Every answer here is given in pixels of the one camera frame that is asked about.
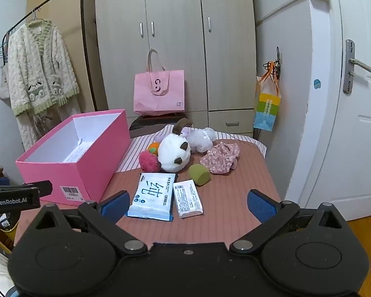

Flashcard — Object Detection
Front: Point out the blue wet wipes pack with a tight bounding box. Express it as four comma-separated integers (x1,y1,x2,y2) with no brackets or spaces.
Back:
127,173,177,222

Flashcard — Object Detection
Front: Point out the pink cardboard storage box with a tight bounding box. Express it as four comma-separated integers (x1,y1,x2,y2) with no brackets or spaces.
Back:
16,109,131,206

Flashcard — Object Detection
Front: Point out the pink fluffy strawberry plush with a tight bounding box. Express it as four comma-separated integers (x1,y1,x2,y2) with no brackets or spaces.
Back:
139,150,161,173

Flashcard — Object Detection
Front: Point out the pink floral fabric scrunchie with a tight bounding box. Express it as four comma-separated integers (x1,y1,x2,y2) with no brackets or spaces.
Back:
200,142,240,174

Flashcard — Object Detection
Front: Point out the green makeup sponge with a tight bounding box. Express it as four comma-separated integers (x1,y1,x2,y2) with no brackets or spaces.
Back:
188,164,210,186

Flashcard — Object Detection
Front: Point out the white tissue pack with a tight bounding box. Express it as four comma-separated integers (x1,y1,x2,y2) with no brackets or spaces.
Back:
173,180,204,219

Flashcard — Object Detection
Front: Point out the orange plush ball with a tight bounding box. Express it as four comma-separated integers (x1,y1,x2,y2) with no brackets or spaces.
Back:
147,142,160,156

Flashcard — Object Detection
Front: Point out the white brown plush toy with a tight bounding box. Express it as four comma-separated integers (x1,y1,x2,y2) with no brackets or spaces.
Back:
157,118,192,173

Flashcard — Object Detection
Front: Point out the white fluffy plush toy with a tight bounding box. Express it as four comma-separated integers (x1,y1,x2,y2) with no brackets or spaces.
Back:
186,127,217,153

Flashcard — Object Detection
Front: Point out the purple plush toy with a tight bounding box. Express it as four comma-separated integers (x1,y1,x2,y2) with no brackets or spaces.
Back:
154,127,190,143

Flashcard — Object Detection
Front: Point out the striped cloth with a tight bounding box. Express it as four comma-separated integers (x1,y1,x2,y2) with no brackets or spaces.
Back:
117,125,267,172

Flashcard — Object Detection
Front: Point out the white door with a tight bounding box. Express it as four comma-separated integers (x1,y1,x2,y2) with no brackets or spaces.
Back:
303,0,371,220

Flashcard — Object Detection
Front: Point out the black suitcase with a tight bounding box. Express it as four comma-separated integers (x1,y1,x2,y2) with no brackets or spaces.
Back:
129,113,187,139

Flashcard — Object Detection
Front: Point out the colourful paper gift bag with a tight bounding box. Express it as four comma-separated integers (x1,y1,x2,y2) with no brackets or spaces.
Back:
253,73,281,131

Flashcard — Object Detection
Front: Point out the cream green knit cardigan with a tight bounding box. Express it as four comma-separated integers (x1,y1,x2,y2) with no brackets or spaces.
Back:
7,19,81,151

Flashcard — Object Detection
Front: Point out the pink tote bag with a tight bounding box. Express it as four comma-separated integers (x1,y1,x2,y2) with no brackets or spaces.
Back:
133,48,186,116

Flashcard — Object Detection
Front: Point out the grey wooden wardrobe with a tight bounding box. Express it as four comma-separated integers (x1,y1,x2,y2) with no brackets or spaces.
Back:
95,0,256,134

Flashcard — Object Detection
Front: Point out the black clothes rack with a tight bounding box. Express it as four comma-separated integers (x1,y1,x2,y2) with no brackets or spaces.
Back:
0,0,106,112

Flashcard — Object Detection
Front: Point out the silver door handle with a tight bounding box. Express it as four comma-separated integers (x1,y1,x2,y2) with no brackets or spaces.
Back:
343,39,371,95

